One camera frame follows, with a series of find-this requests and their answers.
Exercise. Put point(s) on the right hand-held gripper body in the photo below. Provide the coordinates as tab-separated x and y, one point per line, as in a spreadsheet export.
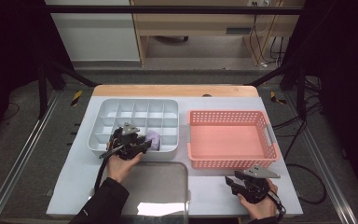
254	189

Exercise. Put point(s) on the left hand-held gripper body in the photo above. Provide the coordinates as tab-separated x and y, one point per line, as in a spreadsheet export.
126	146

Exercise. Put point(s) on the purple sock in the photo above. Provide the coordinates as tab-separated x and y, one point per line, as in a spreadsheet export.
153	139

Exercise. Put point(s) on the grey divided storage box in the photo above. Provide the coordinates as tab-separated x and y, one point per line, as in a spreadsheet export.
149	118

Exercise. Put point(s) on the pink perforated basket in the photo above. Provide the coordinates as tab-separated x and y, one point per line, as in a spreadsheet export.
230	146

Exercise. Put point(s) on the transparent grey box lid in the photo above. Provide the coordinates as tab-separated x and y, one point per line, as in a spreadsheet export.
161	186

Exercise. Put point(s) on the person's right hand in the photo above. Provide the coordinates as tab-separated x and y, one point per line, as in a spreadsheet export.
259	208

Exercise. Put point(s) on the person's left hand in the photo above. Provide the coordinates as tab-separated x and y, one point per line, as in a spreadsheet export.
121	168

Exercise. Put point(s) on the yellow black tape strip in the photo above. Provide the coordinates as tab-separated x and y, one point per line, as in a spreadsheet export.
274	97
76	98

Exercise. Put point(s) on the light blue table mat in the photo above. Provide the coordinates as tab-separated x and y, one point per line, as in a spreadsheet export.
217	102

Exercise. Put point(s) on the dark table grommet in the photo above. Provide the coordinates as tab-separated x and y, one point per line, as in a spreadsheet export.
207	95

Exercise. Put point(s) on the white cabinet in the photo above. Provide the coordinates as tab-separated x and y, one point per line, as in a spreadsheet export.
96	37

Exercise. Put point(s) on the light wooden desk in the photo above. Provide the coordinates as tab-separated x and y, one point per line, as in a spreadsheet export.
199	23

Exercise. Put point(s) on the black curtain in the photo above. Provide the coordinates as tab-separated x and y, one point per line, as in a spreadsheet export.
348	77
9	56

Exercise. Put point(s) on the white power strip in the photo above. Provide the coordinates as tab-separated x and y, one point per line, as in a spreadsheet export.
261	3

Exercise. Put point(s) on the aluminium rail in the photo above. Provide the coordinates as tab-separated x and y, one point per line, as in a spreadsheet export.
320	161
21	161

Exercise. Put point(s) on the black frame strut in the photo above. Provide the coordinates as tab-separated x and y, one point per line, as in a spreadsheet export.
301	93
43	93

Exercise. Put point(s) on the black horizontal frame bar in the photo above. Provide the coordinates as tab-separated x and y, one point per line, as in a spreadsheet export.
167	10

